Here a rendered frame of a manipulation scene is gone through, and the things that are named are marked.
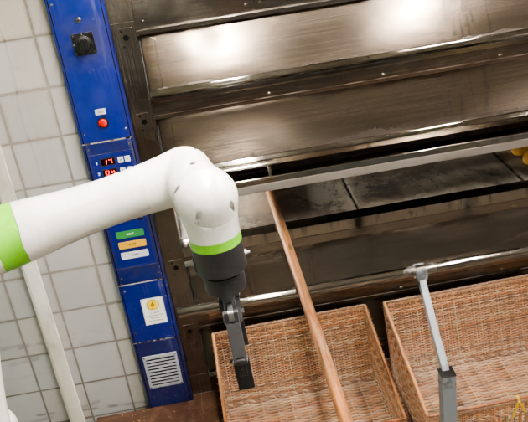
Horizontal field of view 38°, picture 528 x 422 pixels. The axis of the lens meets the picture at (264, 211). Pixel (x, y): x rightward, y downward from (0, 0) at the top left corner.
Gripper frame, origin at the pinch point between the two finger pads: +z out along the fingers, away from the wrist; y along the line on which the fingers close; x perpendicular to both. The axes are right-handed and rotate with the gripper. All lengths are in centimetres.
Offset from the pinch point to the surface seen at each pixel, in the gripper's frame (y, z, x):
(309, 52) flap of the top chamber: -106, -29, 34
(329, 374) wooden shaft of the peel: -25.7, 27.5, 17.9
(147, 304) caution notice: -104, 45, -33
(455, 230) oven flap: -109, 44, 76
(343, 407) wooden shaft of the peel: -13.7, 27.7, 18.7
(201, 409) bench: -98, 88, -23
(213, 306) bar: -70, 30, -9
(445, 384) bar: -48, 56, 51
